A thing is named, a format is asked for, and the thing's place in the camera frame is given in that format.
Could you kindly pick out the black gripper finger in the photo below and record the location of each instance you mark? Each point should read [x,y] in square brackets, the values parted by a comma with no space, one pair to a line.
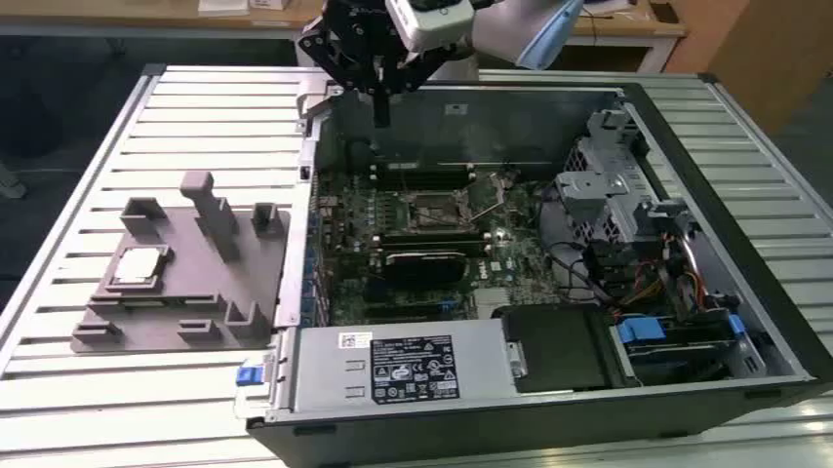
[407,73]
[339,68]

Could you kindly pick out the silver CPU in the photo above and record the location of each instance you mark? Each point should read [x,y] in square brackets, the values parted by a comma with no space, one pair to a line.
[138,265]

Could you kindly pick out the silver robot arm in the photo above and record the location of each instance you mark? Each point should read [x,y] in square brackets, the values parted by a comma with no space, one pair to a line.
[495,34]

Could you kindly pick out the CPU socket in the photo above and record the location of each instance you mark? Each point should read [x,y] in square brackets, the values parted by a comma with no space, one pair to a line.
[431,202]

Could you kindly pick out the small white box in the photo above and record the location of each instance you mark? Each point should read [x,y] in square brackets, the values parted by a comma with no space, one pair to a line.
[270,4]

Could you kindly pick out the white paper box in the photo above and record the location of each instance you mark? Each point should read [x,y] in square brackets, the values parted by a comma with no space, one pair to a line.
[222,5]

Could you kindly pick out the green motherboard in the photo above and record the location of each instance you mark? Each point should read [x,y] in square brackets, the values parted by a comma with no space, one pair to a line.
[355,234]

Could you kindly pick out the wooden desk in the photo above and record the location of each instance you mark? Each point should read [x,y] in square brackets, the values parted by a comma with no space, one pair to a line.
[130,12]

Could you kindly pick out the silver metal drive cage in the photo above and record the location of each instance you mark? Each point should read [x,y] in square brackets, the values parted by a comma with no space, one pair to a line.
[590,190]

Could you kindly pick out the black graphics card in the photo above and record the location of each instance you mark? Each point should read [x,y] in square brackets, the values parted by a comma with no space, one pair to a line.
[424,268]

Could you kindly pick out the grey parts rack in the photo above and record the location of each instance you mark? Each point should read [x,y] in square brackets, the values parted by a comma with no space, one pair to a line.
[196,273]

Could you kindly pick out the silver chipset heat sink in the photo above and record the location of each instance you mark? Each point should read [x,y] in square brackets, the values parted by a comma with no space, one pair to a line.
[493,298]

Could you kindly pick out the black expansion slot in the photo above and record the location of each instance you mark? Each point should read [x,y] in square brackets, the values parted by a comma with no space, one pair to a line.
[397,313]

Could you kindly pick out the grey metal leg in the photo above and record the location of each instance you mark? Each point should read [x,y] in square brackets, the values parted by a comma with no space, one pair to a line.
[13,183]

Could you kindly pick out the wooden cabinet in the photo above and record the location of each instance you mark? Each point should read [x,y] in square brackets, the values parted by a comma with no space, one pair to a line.
[768,49]

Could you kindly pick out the green RAM stick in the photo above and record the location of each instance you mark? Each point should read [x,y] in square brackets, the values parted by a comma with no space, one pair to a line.
[153,303]

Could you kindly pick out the silver power supply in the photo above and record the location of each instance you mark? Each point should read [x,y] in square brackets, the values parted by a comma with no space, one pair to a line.
[313,351]

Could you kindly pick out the black plastic cover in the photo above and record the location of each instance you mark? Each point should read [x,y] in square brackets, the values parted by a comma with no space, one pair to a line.
[560,346]

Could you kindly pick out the blue disk carrier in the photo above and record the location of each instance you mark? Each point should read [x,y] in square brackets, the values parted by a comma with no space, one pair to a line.
[642,331]

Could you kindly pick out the blue case latch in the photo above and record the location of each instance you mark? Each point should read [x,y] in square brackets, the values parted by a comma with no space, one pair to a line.
[246,376]

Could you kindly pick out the small blue plastic clip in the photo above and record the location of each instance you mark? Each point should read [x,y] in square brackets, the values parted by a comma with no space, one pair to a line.
[736,325]

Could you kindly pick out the black PC case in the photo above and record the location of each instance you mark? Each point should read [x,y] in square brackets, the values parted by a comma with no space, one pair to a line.
[424,439]

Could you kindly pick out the silver disk bay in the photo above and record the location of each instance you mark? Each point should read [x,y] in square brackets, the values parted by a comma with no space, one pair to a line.
[752,358]

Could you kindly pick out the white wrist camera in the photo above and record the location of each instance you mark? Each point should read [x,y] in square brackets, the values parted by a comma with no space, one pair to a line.
[431,24]

